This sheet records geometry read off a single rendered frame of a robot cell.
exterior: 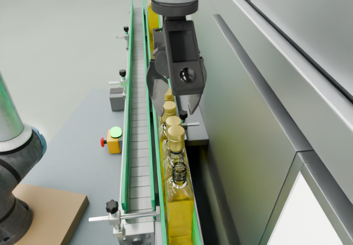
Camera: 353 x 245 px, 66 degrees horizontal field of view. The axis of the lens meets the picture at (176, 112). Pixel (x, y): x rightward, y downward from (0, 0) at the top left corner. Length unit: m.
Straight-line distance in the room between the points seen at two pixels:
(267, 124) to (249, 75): 0.10
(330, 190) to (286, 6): 0.25
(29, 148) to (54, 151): 0.34
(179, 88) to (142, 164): 0.55
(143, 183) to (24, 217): 0.35
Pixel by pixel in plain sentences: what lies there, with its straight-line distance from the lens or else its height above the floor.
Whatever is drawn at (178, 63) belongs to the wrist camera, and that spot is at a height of 1.37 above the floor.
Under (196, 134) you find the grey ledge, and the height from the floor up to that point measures 0.88.
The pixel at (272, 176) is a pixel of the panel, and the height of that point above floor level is 1.24.
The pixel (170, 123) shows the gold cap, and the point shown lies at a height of 1.16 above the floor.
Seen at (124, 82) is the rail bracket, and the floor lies 0.96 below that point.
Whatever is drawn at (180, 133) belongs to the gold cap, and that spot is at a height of 1.18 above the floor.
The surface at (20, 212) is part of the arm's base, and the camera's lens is 0.93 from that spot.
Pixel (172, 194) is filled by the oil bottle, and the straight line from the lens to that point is 0.57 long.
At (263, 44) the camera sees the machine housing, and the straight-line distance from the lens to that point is 0.43.
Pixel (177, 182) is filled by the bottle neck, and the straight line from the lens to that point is 0.55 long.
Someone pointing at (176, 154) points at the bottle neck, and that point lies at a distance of 0.57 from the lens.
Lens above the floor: 1.55
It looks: 39 degrees down
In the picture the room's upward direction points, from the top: straight up
